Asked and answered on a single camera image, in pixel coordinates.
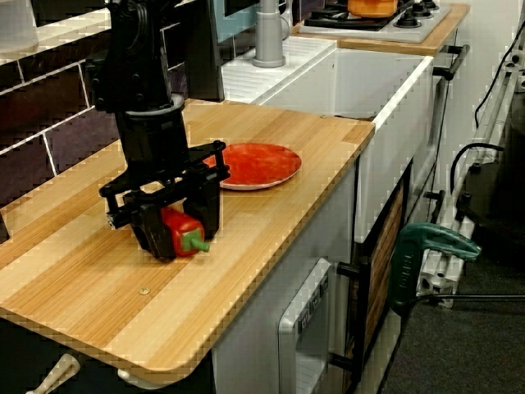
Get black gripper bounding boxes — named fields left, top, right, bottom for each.
left=98, top=96, right=231, bottom=263

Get red toy pepper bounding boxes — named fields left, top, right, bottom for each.
left=160, top=206, right=211, bottom=259

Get red round plate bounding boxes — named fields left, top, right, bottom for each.
left=203, top=142, right=304, bottom=191

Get grey toy dishwasher panel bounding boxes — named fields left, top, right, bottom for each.
left=276, top=257, right=332, bottom=394

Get white plastic hook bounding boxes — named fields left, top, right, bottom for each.
left=116, top=367, right=173, bottom=391

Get black upright pillar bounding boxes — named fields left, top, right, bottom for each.
left=180, top=0, right=226, bottom=102

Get light grey toy faucet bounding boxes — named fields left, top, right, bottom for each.
left=252, top=0, right=290, bottom=69

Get teal plastic bin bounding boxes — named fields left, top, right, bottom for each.
left=211, top=0, right=263, bottom=44

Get wooden slat cabinet door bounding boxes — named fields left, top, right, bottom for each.
left=353, top=163, right=413, bottom=394

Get cream shelf ledge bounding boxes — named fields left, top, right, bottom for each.
left=0, top=0, right=202, bottom=66

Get white toy sink unit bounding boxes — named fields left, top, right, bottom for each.
left=221, top=34, right=436, bottom=243

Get green clamp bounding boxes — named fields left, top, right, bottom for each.
left=388, top=223, right=482, bottom=315

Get white plastic jar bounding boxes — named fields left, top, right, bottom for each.
left=0, top=0, right=41, bottom=47

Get black stove grate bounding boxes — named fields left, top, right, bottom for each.
left=303, top=0, right=415, bottom=32

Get orange toy pot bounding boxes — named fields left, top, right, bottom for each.
left=346, top=0, right=399, bottom=18

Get grey toy stove top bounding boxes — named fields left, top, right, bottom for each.
left=297, top=0, right=452, bottom=44

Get cream plastic handle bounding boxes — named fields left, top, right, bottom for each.
left=26, top=353, right=80, bottom=394

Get thick black cable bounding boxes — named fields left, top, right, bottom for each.
left=449, top=143, right=505, bottom=198

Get black oven door handle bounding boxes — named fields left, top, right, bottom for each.
left=432, top=44, right=471, bottom=81

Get aluminium frame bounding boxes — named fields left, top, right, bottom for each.
left=416, top=53, right=525, bottom=309

